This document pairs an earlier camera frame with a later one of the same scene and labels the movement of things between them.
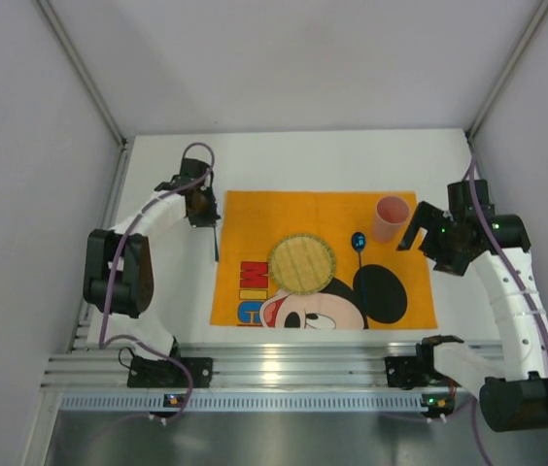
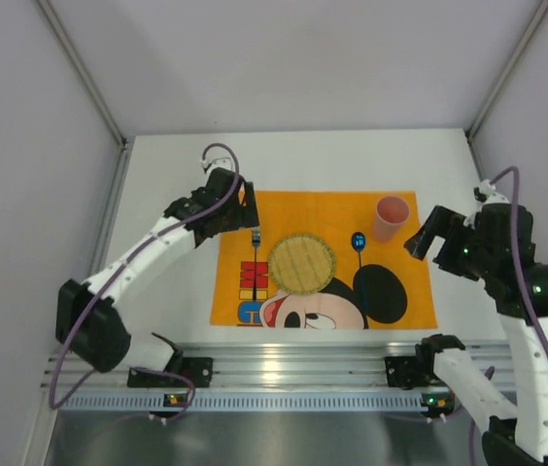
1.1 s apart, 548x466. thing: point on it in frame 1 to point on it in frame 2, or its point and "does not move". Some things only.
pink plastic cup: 391,211 does not move
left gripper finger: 213,216 to 249,211
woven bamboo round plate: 302,264 does not move
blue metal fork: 216,245 to 256,241
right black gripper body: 428,225 does not move
